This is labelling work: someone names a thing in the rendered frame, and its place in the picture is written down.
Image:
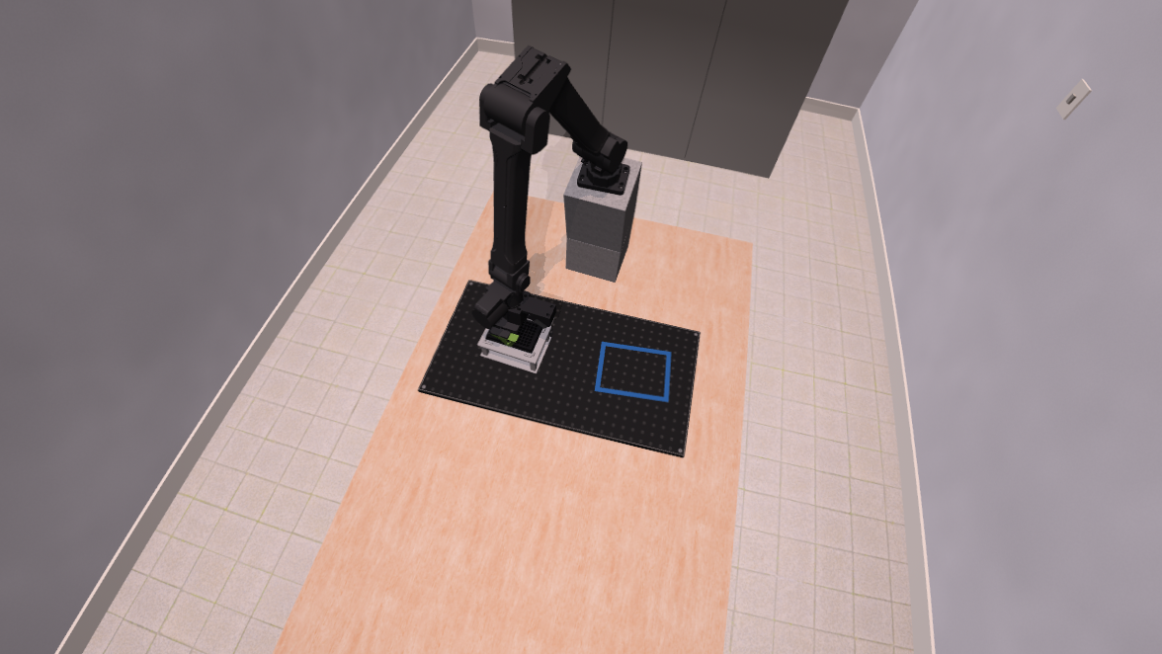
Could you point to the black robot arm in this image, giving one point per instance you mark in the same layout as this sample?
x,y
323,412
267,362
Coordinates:
x,y
516,114

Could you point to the blue tape outline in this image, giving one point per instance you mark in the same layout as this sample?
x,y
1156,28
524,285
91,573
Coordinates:
x,y
633,394

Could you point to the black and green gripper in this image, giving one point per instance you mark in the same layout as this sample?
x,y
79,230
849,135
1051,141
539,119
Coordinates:
x,y
496,330

